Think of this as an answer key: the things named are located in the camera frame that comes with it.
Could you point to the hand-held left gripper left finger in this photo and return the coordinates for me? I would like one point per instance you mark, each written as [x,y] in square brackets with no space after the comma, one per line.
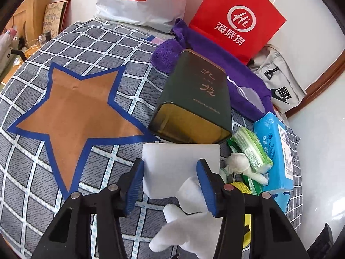
[134,187]

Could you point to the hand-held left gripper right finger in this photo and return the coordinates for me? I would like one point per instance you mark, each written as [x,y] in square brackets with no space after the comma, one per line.
[206,187]

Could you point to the white sponge block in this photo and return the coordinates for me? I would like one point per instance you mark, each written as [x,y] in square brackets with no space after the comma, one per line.
[169,167]

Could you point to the white plush toy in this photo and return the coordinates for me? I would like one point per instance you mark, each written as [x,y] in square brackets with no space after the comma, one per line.
[188,232]

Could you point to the green wet wipes pack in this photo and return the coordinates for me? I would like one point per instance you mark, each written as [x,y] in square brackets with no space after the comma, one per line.
[250,148]

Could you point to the blue tissue pack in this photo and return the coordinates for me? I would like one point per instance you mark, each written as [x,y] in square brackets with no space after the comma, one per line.
[277,153]

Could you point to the dark green tin box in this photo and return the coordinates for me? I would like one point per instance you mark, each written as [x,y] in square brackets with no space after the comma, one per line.
[194,91]

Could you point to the grey checked star blanket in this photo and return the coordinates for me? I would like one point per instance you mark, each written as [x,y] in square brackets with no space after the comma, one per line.
[80,99]

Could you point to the purple towel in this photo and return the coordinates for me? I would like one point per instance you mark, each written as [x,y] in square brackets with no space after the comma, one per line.
[167,54]

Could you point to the grey sling bag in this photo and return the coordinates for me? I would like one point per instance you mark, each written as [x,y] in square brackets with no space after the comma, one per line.
[280,67]

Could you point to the brown wooden trim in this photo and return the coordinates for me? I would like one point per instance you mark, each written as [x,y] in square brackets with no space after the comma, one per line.
[323,81]

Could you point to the white plastic bag red label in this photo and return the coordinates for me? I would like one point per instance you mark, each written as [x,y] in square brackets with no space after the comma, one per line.
[151,13]

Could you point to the red paper bag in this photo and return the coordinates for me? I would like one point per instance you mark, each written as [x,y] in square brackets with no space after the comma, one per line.
[229,10]

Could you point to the framed picture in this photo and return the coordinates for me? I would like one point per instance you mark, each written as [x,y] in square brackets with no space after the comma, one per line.
[55,16]

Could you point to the wooden board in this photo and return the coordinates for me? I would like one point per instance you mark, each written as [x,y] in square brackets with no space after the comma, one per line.
[29,10]

